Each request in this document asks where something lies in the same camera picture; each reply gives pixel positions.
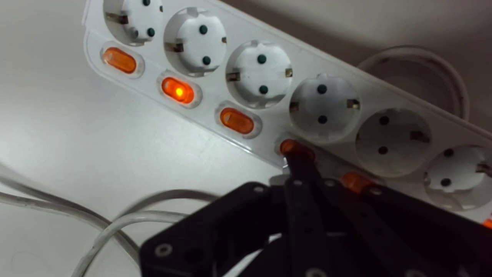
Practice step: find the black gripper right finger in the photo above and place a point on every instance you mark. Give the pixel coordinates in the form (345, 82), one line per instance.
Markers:
(405, 236)

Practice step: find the white multi-socket power strip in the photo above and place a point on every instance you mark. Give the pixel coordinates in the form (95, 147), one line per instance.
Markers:
(264, 90)

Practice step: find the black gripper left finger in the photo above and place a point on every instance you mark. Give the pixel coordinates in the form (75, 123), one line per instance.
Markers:
(275, 231)

